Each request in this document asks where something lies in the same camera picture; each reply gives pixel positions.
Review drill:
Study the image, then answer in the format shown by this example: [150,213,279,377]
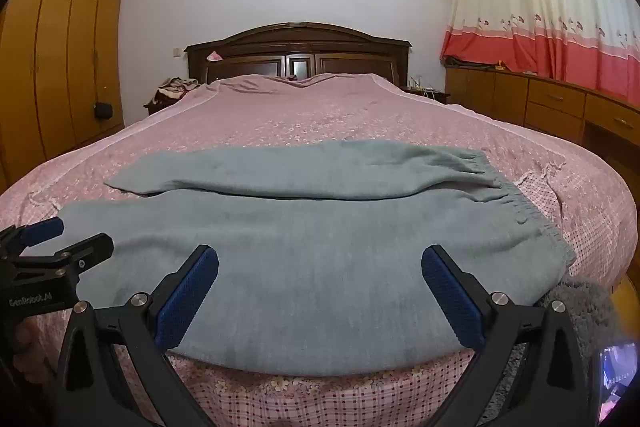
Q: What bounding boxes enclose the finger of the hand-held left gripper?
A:
[0,216,65,259]
[10,232,115,278]

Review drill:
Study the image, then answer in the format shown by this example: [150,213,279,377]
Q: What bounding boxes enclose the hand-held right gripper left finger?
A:
[50,244,221,427]

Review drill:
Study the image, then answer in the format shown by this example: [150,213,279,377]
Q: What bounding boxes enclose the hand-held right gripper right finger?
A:
[421,244,596,427]

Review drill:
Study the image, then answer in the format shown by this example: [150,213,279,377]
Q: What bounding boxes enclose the grey pants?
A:
[59,139,577,378]

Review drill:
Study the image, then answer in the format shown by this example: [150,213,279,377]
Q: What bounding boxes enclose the yellow wooden wardrobe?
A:
[0,0,130,192]

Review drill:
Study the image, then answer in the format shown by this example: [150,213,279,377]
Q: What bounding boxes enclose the pile of clothes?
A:
[152,77,201,104]

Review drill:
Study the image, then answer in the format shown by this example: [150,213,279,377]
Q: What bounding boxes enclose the pink floral bedspread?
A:
[0,73,638,427]

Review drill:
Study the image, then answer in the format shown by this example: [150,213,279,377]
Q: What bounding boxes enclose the wooden cabinet with drawers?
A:
[444,66,640,228]

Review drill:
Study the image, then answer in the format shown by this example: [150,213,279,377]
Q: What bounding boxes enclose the dark cloth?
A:
[445,56,496,70]

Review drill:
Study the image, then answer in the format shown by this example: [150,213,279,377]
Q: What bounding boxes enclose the dark wooden headboard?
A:
[184,23,413,88]

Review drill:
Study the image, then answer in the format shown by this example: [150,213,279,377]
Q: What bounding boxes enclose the white wire rack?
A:
[407,76,437,98]

